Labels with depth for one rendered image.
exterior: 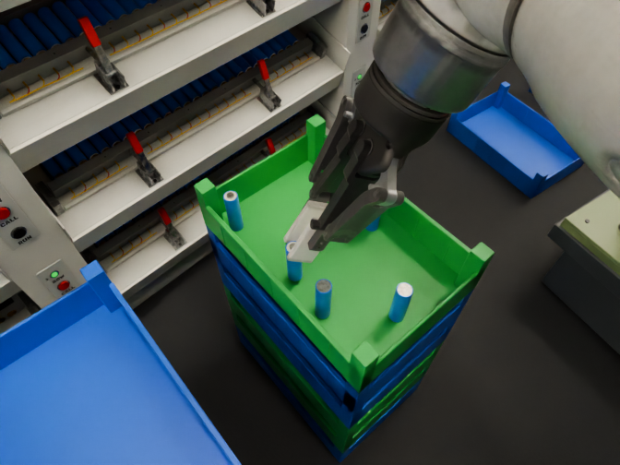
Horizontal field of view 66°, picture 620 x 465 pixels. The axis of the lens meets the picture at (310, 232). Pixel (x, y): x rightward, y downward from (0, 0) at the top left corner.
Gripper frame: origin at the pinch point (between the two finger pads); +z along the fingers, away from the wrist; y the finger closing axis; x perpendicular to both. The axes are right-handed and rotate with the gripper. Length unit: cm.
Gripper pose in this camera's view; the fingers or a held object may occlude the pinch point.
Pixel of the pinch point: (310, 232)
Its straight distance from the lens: 51.9
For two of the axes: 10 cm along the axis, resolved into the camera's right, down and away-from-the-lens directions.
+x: -8.9, -1.1, -4.4
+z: -4.1, 5.9, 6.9
